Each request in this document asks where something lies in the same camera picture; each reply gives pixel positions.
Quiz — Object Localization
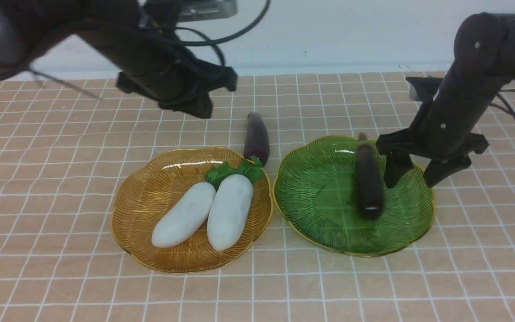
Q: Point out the dark purple eggplant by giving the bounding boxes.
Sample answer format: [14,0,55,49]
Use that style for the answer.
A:
[354,132,385,221]

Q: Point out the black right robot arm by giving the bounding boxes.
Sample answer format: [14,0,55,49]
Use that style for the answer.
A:
[376,13,515,188]

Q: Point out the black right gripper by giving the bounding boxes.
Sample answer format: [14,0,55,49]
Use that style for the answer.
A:
[376,128,489,188]

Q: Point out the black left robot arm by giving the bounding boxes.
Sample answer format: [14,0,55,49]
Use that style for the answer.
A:
[0,0,238,119]

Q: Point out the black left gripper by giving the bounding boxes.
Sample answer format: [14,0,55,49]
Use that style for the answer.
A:
[116,64,238,119]

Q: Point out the green glass plate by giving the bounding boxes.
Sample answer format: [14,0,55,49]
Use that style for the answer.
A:
[273,135,436,257]

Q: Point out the beige checkered tablecloth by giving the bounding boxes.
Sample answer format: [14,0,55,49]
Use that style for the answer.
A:
[0,73,515,322]

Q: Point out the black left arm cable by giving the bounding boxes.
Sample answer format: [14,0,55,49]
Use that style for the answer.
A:
[0,0,271,101]

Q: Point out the amber glass plate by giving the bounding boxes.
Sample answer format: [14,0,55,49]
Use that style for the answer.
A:
[111,146,274,274]

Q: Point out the white radish with leaves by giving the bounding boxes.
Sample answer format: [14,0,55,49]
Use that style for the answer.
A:
[205,156,265,251]

